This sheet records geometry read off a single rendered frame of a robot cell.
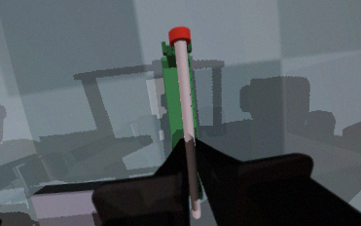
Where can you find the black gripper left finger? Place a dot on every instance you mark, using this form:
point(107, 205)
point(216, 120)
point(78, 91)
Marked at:
point(167, 189)

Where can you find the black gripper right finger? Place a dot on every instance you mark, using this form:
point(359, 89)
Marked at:
point(225, 179)

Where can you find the grey pin with red cap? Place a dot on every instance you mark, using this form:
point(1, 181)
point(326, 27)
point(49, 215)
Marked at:
point(180, 38)

